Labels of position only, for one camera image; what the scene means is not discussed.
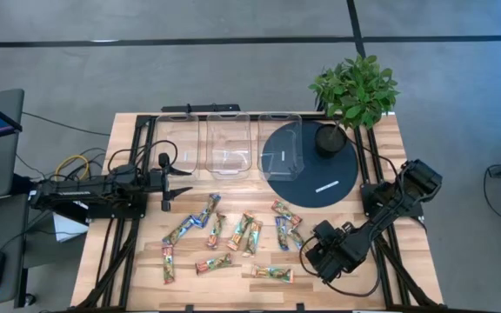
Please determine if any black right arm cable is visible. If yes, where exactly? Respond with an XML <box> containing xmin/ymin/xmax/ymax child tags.
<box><xmin>297</xmin><ymin>234</ymin><xmax>383</xmax><ymax>299</ymax></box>

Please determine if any dark blue round mat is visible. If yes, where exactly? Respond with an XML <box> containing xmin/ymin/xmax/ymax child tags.
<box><xmin>261</xmin><ymin>120</ymin><xmax>359</xmax><ymax>209</ymax></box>

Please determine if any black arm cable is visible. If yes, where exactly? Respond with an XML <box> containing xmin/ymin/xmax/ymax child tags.
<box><xmin>106</xmin><ymin>138</ymin><xmax>180</xmax><ymax>175</ymax></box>
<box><xmin>297</xmin><ymin>234</ymin><xmax>383</xmax><ymax>299</ymax></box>

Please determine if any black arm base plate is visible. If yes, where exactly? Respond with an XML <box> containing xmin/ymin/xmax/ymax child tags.
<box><xmin>85</xmin><ymin>202</ymin><xmax>149</xmax><ymax>221</ymax></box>
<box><xmin>359</xmin><ymin>181</ymin><xmax>424</xmax><ymax>219</ymax></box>

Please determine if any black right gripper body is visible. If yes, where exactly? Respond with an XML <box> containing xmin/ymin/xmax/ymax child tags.
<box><xmin>304</xmin><ymin>219</ymin><xmax>365</xmax><ymax>283</ymax></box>

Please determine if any white label strip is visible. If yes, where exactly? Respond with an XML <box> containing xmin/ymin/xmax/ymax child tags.
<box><xmin>315</xmin><ymin>179</ymin><xmax>341</xmax><ymax>194</ymax></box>

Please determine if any black bar camera mount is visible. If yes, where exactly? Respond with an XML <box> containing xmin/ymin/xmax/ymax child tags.
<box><xmin>160</xmin><ymin>103</ymin><xmax>242</xmax><ymax>115</ymax></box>

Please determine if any yellow cable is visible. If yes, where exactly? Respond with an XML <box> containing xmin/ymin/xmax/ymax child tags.
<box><xmin>54</xmin><ymin>154</ymin><xmax>91</xmax><ymax>183</ymax></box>

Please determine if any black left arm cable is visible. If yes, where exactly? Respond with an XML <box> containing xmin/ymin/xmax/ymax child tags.
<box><xmin>106</xmin><ymin>138</ymin><xmax>180</xmax><ymax>175</ymax></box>

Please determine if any clear plastic bin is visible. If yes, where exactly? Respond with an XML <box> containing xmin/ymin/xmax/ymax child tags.
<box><xmin>257</xmin><ymin>112</ymin><xmax>305</xmax><ymax>183</ymax></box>
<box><xmin>150</xmin><ymin>113</ymin><xmax>201</xmax><ymax>179</ymax></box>
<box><xmin>204</xmin><ymin>111</ymin><xmax>253</xmax><ymax>180</ymax></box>

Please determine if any white box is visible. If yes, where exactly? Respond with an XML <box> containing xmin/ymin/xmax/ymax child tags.
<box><xmin>52</xmin><ymin>210</ymin><xmax>90</xmax><ymax>243</ymax></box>

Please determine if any blue green granola bar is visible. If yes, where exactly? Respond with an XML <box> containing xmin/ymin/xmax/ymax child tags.
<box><xmin>274</xmin><ymin>216</ymin><xmax>291</xmax><ymax>252</ymax></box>
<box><xmin>192</xmin><ymin>193</ymin><xmax>223</xmax><ymax>230</ymax></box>
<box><xmin>162</xmin><ymin>216</ymin><xmax>203</xmax><ymax>247</ymax></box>

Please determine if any potted green plant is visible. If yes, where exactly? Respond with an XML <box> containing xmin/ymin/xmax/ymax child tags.
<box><xmin>309</xmin><ymin>54</ymin><xmax>400</xmax><ymax>158</ymax></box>

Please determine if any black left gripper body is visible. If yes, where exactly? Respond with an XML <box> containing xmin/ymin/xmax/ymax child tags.
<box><xmin>148</xmin><ymin>151</ymin><xmax>173</xmax><ymax>214</ymax></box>

